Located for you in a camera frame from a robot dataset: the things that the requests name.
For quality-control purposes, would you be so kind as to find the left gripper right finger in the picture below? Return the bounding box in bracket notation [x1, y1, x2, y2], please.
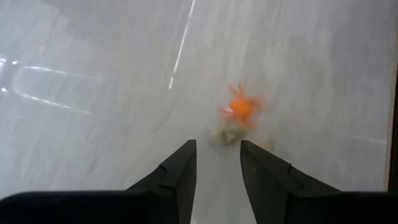
[239, 139, 398, 224]

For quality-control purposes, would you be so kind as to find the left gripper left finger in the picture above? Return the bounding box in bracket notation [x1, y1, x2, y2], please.
[0, 139, 198, 224]

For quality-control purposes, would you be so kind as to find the pale green plastic skull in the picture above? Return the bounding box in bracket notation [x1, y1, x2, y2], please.
[210, 124, 276, 151]

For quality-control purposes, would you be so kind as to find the orange plastic spider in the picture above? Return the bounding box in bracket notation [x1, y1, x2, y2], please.
[219, 84, 266, 129]

